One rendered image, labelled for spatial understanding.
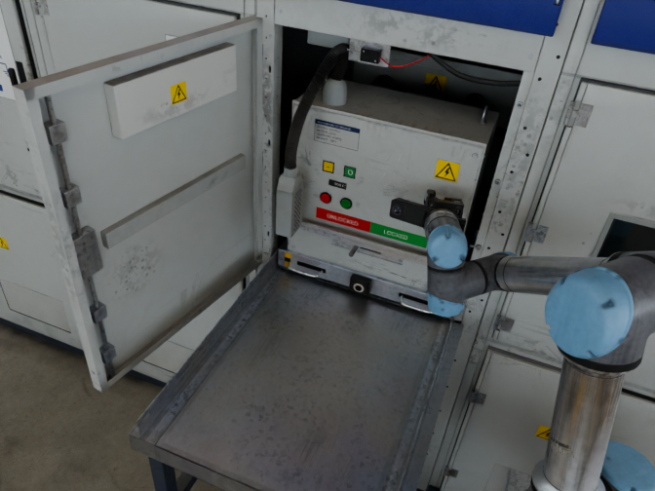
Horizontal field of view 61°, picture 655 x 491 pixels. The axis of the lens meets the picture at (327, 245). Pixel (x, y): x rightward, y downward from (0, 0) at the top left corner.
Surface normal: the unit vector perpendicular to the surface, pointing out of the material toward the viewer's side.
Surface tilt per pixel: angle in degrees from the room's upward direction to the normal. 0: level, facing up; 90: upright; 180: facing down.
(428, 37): 90
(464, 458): 90
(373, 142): 90
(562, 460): 86
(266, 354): 0
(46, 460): 0
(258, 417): 0
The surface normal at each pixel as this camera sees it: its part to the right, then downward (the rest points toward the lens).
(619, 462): 0.18, -0.83
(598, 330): -0.89, 0.09
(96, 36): -0.37, 0.53
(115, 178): 0.85, 0.37
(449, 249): -0.10, 0.36
